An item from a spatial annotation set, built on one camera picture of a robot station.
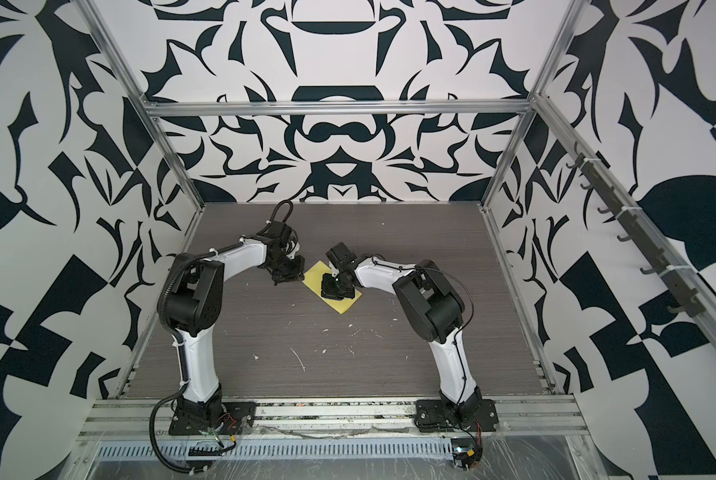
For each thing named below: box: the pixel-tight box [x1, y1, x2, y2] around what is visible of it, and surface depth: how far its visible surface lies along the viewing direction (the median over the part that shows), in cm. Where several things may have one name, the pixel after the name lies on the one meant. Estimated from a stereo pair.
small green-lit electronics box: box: [451, 438, 483, 469], surface depth 73 cm
